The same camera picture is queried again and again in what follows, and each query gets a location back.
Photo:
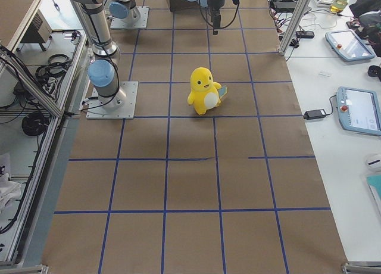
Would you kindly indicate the black small device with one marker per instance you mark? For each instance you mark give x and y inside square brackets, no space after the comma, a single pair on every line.
[304,34]

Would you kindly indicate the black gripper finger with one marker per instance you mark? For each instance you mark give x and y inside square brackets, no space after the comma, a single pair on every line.
[216,20]

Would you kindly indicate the white round device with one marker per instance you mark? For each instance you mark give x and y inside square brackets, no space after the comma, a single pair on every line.
[373,162]

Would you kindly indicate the yellow plush toy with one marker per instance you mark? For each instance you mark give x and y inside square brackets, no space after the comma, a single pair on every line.
[205,93]

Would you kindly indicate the grey metal box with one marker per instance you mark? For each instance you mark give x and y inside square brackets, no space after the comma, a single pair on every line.
[38,31]

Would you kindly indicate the black bag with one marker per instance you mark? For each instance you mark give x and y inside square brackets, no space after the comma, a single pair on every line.
[367,12]

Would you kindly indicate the teal notebook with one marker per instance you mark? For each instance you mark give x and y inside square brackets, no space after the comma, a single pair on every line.
[373,182]

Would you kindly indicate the black power adapter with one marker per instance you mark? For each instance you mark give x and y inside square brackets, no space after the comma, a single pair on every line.
[314,114]

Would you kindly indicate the yellow liquid bottle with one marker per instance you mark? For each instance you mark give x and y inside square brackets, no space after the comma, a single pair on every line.
[337,6]

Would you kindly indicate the upper teach pendant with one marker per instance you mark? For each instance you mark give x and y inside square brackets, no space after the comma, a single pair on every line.
[348,45]

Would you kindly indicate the lower teach pendant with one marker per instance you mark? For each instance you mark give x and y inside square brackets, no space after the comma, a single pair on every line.
[358,110]

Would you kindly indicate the aluminium frame post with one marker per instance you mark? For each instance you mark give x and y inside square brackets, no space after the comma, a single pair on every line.
[293,24]

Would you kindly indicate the teach pendant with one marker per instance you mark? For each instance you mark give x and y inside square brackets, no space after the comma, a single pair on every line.
[358,110]
[348,45]

